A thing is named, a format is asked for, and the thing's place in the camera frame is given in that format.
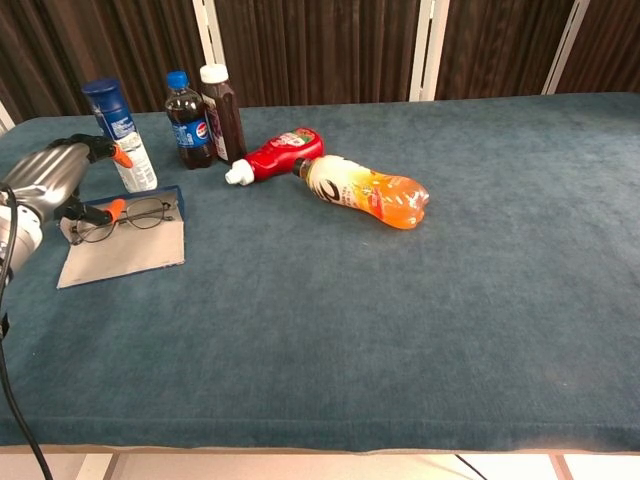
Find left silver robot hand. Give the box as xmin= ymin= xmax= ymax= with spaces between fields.
xmin=0 ymin=133 xmax=135 ymax=232

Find wire-frame eyeglasses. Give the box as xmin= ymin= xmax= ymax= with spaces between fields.
xmin=69 ymin=197 xmax=176 ymax=246

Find blue cardboard glasses box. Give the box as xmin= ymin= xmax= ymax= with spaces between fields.
xmin=56 ymin=185 xmax=187 ymax=290

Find blue white spray can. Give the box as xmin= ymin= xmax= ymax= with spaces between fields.
xmin=81 ymin=77 xmax=159 ymax=194

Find Pepsi cola bottle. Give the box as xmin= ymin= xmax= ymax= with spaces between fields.
xmin=164 ymin=70 xmax=217 ymax=171

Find dark juice bottle white cap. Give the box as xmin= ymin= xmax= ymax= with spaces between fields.
xmin=199 ymin=64 xmax=248 ymax=166

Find red ketchup squeeze bottle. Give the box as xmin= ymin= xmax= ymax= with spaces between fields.
xmin=224 ymin=127 xmax=326 ymax=187

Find table leg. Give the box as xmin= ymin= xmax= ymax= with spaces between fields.
xmin=548 ymin=453 xmax=574 ymax=480
xmin=74 ymin=452 xmax=121 ymax=480

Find dark brown curtain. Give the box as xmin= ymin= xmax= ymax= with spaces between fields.
xmin=0 ymin=0 xmax=640 ymax=126

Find orange drink bottle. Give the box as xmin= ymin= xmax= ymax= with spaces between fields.
xmin=291 ymin=154 xmax=431 ymax=232

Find teal velvet tablecloth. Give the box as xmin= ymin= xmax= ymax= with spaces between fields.
xmin=0 ymin=91 xmax=640 ymax=454

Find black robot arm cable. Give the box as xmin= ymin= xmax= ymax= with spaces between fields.
xmin=0 ymin=183 xmax=55 ymax=480

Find thin black floor cable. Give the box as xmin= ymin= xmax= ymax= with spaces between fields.
xmin=453 ymin=453 xmax=489 ymax=480

